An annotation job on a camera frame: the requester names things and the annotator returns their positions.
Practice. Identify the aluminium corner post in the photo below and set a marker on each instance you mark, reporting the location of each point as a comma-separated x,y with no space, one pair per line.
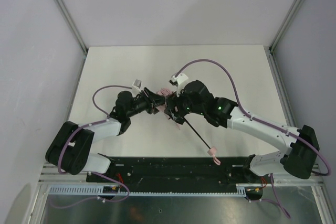
71,25
290,15

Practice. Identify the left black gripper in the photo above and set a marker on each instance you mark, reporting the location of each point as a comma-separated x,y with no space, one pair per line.
150,101

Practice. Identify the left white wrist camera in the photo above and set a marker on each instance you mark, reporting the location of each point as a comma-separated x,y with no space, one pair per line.
136,86

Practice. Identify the left aluminium corner post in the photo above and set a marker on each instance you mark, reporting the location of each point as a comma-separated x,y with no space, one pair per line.
71,25

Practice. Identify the right aluminium corner post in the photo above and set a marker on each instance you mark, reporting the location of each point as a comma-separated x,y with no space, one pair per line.
290,15

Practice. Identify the grey cable duct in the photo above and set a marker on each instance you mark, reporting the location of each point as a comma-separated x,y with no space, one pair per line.
109,190

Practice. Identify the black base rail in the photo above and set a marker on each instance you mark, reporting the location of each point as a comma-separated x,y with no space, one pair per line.
180,174

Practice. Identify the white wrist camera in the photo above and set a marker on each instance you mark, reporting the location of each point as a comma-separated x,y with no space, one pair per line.
136,86
179,81

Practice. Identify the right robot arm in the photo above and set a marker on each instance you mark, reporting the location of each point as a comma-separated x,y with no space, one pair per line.
296,149

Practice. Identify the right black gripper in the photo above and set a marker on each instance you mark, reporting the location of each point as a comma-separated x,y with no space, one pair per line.
172,107

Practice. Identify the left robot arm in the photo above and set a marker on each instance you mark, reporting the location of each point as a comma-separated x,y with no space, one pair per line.
70,151

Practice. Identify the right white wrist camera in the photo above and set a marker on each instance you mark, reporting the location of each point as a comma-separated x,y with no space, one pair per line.
179,81

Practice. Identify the pink folding umbrella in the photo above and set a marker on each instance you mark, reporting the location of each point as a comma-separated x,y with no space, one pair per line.
211,150

